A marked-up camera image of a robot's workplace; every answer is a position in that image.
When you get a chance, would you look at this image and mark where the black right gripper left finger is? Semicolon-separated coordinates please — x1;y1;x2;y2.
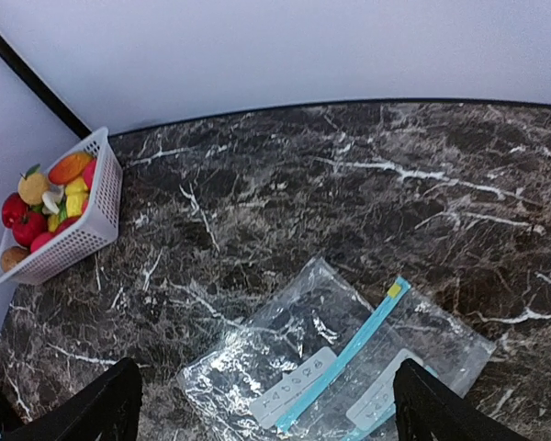
2;357;142;441

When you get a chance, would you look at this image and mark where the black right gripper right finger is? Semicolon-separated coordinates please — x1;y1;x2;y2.
393;358;524;441

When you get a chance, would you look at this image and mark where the clear zip bag blue zipper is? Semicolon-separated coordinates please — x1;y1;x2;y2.
180;258;390;440

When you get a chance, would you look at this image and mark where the yellow orange toy peach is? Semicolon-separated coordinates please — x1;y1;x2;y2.
17;164;50;206

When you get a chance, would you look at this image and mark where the red toy bell pepper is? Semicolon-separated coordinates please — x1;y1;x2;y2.
12;211;48;248

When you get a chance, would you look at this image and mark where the yellow zipper slider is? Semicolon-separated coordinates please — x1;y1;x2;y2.
387;283;402;299

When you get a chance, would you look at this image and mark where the brown toy potato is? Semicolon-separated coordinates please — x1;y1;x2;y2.
0;246;30;272

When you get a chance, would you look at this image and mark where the pink red toy fruit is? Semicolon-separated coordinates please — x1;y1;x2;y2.
30;232;55;253

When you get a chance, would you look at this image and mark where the white plastic mesh basket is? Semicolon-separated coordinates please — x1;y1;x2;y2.
0;127;123;286

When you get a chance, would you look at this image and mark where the red toy tomato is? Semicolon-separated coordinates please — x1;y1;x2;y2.
1;193;29;229

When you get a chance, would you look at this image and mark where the white toy mushroom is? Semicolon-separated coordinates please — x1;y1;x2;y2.
41;186;64;215

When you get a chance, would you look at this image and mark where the yellow toy lemon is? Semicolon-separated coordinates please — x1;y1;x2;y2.
64;176;89;218

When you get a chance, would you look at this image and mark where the orange toy mango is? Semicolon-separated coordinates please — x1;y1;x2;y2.
48;152;94;186

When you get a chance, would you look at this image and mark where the black frame post left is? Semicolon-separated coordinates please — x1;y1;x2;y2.
0;34;92;139

